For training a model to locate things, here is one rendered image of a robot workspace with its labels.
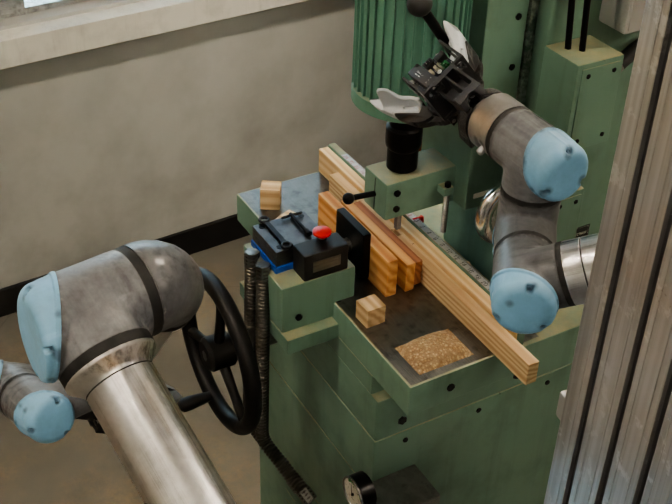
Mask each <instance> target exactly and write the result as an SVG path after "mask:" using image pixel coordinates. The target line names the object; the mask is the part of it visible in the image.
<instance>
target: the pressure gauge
mask: <svg viewBox="0 0 672 504"><path fill-rule="evenodd" d="M351 486H352V493H354V496H351ZM343 490H344V494H345V497H346V499H347V501H348V503H349V504H376V502H377V495H376V490H375V487H374V485H373V483H372V481H371V479H370V477H369V476H368V475H367V474H366V473H365V472H363V471H358V472H355V473H353V474H351V475H348V476H345V477H344V478H343Z"/></svg>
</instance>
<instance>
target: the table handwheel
mask: <svg viewBox="0 0 672 504"><path fill-rule="evenodd" d="M199 269H200V271H201V273H202V276H203V281H204V289H205V290H206V292H207V293H208V294H209V295H210V297H211V298H212V300H213V301H214V303H215V305H216V322H215V332H214V334H212V335H208V336H206V335H204V334H203V333H202V332H200V331H199V330H198V326H197V320H196V314H195V315H194V316H193V318H192V319H191V320H190V322H189V323H188V324H186V325H185V326H184V327H182V333H183V337H184V341H185V345H186V349H187V353H188V356H189V359H190V362H191V365H192V368H193V371H194V373H195V376H196V379H197V381H198V383H199V386H200V388H201V390H202V392H203V393H204V392H208V391H209V392H210V394H211V397H212V400H211V401H209V402H208V404H209V406H210V407H211V409H212V411H213V412H214V414H215V415H216V417H217V418H218V419H219V421H220V422H221V423H222V424H223V425H224V426H225V427H226V428H227V429H228V430H229V431H231V432H232V433H234V434H237V435H248V434H250V433H252V432H253V431H254V430H255V429H256V427H257V426H258V424H259V421H260V418H261V413H262V388H261V380H260V374H259V369H258V365H257V360H256V356H255V353H254V351H255V348H256V347H255V335H256V334H255V329H250V330H247V328H246V326H245V323H244V321H243V319H242V316H241V314H240V312H239V310H238V308H237V306H236V304H235V302H234V300H233V298H232V297H231V295H230V293H229V292H228V290H227V289H226V287H225V286H224V285H223V283H222V282H221V281H220V280H219V278H218V277H217V276H216V275H215V274H213V273H212V272H211V271H209V270H208V269H206V268H202V267H199ZM225 325H226V327H227V329H228V332H229V333H228V332H226V331H225ZM237 360H238V363H239V367H240V371H241V376H242V381H243V388H244V405H243V403H242V400H241V398H240V395H239V392H238V389H237V386H236V383H235V380H234V377H233V374H232V371H231V368H230V366H233V365H235V364H236V362H237ZM219 370H220V373H221V375H222V378H223V380H224V383H225V385H226V388H227V390H228V393H229V395H230V398H231V401H232V404H233V407H234V410H235V413H236V414H235V413H234V411H233V410H232V409H231V408H230V406H229V405H228V404H227V402H226V401H225V399H224V397H223V396H222V394H221V392H220V390H219V388H218V386H217V384H216V382H215V380H214V378H213V375H212V373H211V372H216V371H219Z"/></svg>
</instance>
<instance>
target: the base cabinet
mask: <svg viewBox="0 0 672 504"><path fill-rule="evenodd" d="M269 348H270V354H269V355H270V356H269V358H270V359H269V361H270V362H269V364H270V365H269V427H268V428H269V430H268V431H269V436H270V438H271V441H273V443H274V444H275V446H277V447H278V449H280V452H282V455H284V458H287V461H289V464H291V466H292V467H294V469H295V470H296V472H297V473H298V474H299V475H300V476H301V478H302V479H303V481H305V484H307V485H308V486H310V488H311V489H312V490H313V491H314V493H315V494H316V495H317V498H316V499H315V500H314V501H313V502H311V503H310V504H349V503H348V501H347V499H346V497H345V494H344V490H343V478H344V477H345V476H348V475H351V474H353V473H355V472H358V471H363V472H365V473H366V474H367V475H368V476H369V477H370V479H371V481H372V482H373V481H375V480H377V479H380V478H382V477H385V476H387V475H389V474H392V473H394V472H397V471H399V470H401V469H404V468H406V467H409V466H411V465H413V464H415V465H416V466H417V468H418V469H419V470H420V471H421V472H422V474H423V475H424V476H425V477H426V478H427V480H428V481H429V482H430V483H431V484H432V486H433V487H434V488H435V489H436V490H437V492H438V493H439V494H440V502H439V504H544V499H545V494H546V489H547V484H548V480H549V475H550V470H551V465H552V460H553V455H554V450H555V445H556V440H557V435H558V430H559V426H560V420H559V418H558V417H557V415H556V411H557V406H558V401H559V396H560V392H561V391H564V390H567V386H568V381H569V377H570V372H571V367H572V363H571V364H568V365H566V366H563V367H561V368H558V369H556V370H553V371H551V372H548V373H546V374H543V375H541V376H538V377H536V381H535V382H532V383H530V384H527V385H525V384H524V383H521V384H518V385H516V386H513V387H511V388H508V389H506V390H503V391H501V392H498V393H496V394H493V395H491V396H488V397H486V398H483V399H481V400H478V401H476V402H473V403H471V404H468V405H466V406H463V407H461V408H458V409H456V410H453V411H451V412H448V413H446V414H443V415H441V416H438V417H436V418H433V419H431V420H428V421H426V422H423V423H421V424H418V425H416V426H413V427H411V428H408V429H406V430H403V431H401V432H398V433H396V434H393V435H391V436H388V437H386V438H383V439H380V440H378V441H374V440H373V438H372V437H371V436H370V435H369V433H368V432H367V431H366V430H365V428H364V427H363V426H362V425H361V424H360V422H359V421H358V420H357V419H356V417H355V416H354V415H353V414H352V412H351V411H350V410H349V409H348V408H347V406H346V405H345V404H344V403H343V401H342V400H341V399H340V398H339V396H338V395H337V394H336V393H335V392H334V390H333V389H332V388H331V387H330V385H329V384H328V383H327V382H326V380H325V379H324V378H323V377H322V376H321V374H320V373H319V372H318V371H317V369H316V368H315V367H314V366H313V364H312V363H311V362H310V361H309V359H308V358H307V357H306V356H305V355H304V353H303V352H302V351H301V350H300V351H297V352H294V353H292V354H287V353H286V352H285V351H284V349H283V348H282V347H281V346H280V344H279V343H275V344H272V345H270V347H269ZM260 495H261V504H304V503H303V502H302V501H301V500H300V498H299V497H298V496H297V494H294V493H293V491H292V490H291V489H290V487H289V486H288V485H287V482H286V480H284V477H282V474H280V473H279V471H277V468H275V465H273V462H271V459H268V456H266V453H264V450H261V447H260Z"/></svg>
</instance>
